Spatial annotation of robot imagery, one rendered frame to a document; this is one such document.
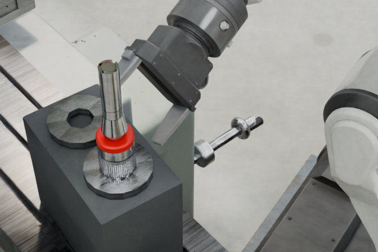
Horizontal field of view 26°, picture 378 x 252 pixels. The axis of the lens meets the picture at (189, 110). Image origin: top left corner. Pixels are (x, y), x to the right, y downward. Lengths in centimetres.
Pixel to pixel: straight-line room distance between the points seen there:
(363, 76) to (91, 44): 73
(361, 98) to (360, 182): 15
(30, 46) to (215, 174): 105
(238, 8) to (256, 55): 185
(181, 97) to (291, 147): 159
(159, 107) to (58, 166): 63
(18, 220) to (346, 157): 53
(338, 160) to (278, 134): 131
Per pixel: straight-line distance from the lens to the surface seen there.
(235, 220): 244
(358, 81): 130
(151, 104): 167
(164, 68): 104
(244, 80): 283
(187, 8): 106
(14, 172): 132
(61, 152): 109
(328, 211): 174
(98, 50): 180
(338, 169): 138
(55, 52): 163
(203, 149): 185
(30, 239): 124
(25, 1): 159
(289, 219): 171
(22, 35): 168
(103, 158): 101
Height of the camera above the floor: 196
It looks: 46 degrees down
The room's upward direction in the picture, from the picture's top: straight up
